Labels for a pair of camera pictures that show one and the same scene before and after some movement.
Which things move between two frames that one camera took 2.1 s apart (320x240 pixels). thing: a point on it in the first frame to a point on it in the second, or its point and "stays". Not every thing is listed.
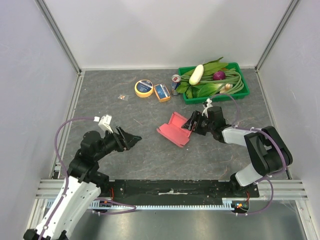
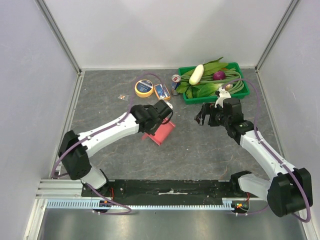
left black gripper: [125, 140] to [153, 132]
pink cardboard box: [173, 132] to [161, 133]
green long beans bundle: [232, 78] stays
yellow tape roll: [144, 88] stays
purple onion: [219, 75] stays
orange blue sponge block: [162, 92] stays
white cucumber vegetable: [196, 75] stays
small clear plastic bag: [123, 97] stays
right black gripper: [198, 123] to [210, 117]
